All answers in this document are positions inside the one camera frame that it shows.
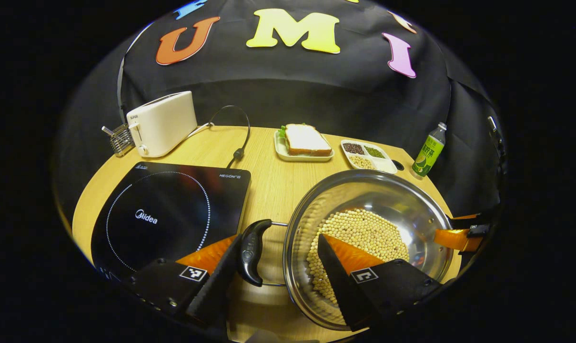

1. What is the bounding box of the white divided bean dish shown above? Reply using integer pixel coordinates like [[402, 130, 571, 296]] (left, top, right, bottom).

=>
[[340, 140, 399, 174]]

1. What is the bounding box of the white toaster cable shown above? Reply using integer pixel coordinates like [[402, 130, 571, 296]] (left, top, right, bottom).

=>
[[188, 122, 215, 139]]

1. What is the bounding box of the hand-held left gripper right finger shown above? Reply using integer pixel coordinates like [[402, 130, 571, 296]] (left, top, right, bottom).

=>
[[316, 232, 443, 333]]

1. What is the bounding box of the metal wire utensil holder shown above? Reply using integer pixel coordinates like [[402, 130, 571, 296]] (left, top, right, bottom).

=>
[[109, 124, 136, 158]]

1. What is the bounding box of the green drink bottle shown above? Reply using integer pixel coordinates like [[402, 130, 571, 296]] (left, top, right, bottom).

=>
[[411, 122, 447, 179]]

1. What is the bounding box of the stainless steel pot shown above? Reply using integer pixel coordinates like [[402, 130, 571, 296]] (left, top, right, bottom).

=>
[[237, 169, 462, 332]]

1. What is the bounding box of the white rectangular plate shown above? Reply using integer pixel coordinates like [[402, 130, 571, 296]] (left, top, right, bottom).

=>
[[274, 130, 335, 162]]

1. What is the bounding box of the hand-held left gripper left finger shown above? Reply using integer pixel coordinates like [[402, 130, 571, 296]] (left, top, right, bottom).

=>
[[121, 233, 244, 334]]

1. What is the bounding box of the pile of soybeans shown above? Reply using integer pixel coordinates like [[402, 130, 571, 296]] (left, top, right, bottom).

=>
[[306, 208, 411, 305]]

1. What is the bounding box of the white toaster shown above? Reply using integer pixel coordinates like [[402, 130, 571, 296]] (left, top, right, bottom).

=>
[[126, 91, 199, 159]]

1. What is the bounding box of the black induction cooktop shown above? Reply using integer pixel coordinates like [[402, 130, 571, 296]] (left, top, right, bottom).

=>
[[91, 161, 252, 286]]

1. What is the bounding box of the black power cable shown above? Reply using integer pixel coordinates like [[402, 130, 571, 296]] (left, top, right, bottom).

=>
[[209, 105, 251, 168]]

